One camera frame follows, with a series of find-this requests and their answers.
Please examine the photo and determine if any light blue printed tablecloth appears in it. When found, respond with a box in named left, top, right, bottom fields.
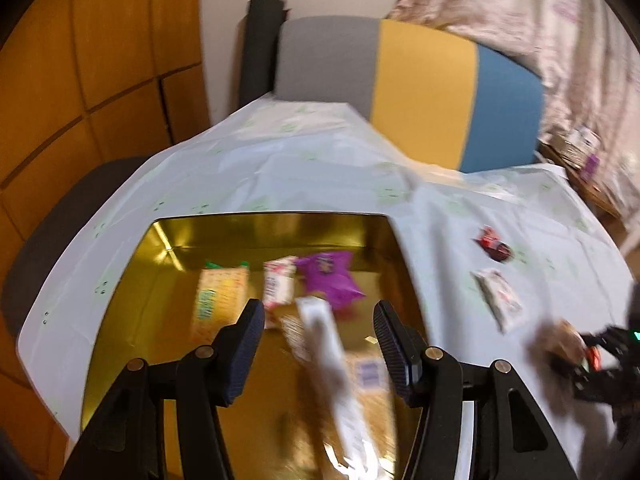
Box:
left=17, top=94, right=640, bottom=480

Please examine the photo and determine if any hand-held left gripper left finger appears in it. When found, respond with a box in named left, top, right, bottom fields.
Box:
left=60, top=298, right=266, bottom=480

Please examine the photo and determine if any pale printed curtain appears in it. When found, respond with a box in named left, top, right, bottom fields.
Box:
left=387, top=0, right=640, bottom=221

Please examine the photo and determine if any small dark red candy packet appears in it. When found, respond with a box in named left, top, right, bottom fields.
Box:
left=474, top=226, right=515, bottom=263

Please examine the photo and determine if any clear-wrapped brown cake packet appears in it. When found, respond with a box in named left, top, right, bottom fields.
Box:
left=530, top=320, right=586, bottom=366

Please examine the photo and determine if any yellow green-edged cracker packet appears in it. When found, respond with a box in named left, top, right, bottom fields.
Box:
left=190, top=259, right=251, bottom=348

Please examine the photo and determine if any black upright roll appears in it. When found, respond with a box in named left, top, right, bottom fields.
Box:
left=239, top=0, right=287, bottom=108

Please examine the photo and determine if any long brown white stick packet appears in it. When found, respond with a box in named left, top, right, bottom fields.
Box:
left=294, top=296, right=396, bottom=480

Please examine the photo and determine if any dark red gold-lined box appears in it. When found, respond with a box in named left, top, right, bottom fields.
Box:
left=80, top=212, right=431, bottom=480

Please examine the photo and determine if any silver snack packet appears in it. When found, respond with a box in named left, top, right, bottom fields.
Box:
left=472, top=268, right=525, bottom=333

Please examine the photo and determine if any grey yellow blue chair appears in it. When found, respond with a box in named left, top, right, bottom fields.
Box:
left=274, top=16, right=546, bottom=175

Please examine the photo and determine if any large clear rice cracker packet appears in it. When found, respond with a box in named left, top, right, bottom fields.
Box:
left=277, top=310, right=398, bottom=441

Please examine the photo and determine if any pink floral snack packet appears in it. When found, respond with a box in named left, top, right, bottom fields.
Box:
left=262, top=256, right=298, bottom=331

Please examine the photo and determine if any purple snack packet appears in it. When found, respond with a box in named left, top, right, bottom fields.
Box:
left=295, top=251, right=366, bottom=318

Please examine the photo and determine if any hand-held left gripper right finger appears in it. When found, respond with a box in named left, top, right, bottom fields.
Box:
left=373, top=300, right=576, bottom=480

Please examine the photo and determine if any glittery tissue box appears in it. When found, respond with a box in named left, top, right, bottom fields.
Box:
left=552, top=130, right=598, bottom=161

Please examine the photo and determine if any wooden side table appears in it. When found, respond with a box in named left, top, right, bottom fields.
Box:
left=540, top=142, right=626, bottom=221

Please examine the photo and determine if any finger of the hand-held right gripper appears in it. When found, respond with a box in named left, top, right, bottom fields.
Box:
left=585, top=327, right=627, bottom=350
left=547, top=352, right=588, bottom=380

